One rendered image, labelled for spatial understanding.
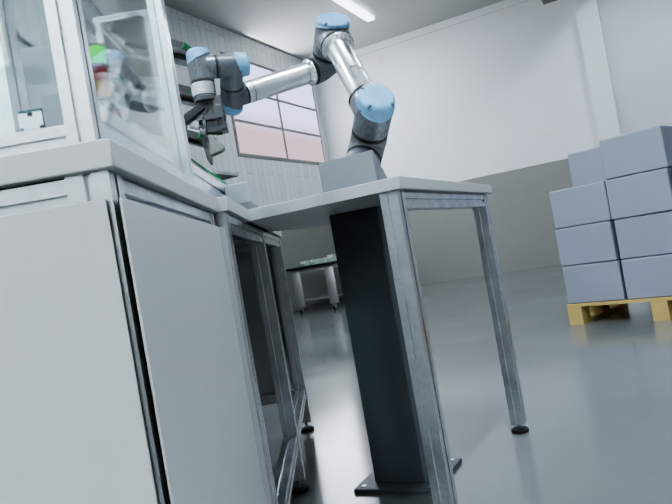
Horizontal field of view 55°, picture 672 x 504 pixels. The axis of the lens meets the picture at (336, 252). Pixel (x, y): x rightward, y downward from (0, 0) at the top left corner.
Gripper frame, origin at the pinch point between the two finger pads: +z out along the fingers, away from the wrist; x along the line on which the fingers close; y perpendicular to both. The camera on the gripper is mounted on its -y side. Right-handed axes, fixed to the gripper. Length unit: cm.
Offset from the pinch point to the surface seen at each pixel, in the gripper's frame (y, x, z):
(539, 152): 385, 798, -71
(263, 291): 10.0, -2.1, 43.2
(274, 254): 10, 70, 31
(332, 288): 30, 697, 77
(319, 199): 32, -49, 22
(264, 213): 18, -41, 23
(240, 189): 10.3, -18.8, 12.8
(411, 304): 49, -55, 50
